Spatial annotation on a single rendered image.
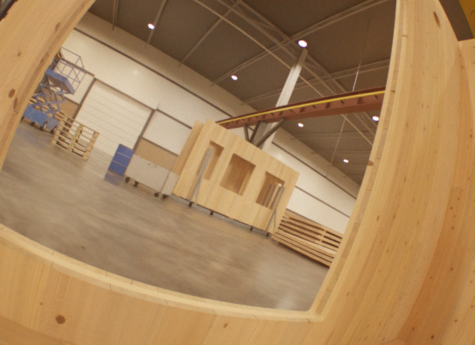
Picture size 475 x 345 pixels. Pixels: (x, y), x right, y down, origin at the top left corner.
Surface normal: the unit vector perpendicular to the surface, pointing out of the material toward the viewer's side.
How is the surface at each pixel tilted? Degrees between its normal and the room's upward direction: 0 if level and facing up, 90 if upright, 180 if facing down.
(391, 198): 90
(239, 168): 90
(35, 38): 90
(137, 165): 90
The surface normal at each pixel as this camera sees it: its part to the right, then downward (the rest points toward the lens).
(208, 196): 0.46, 0.07
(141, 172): -0.06, -0.18
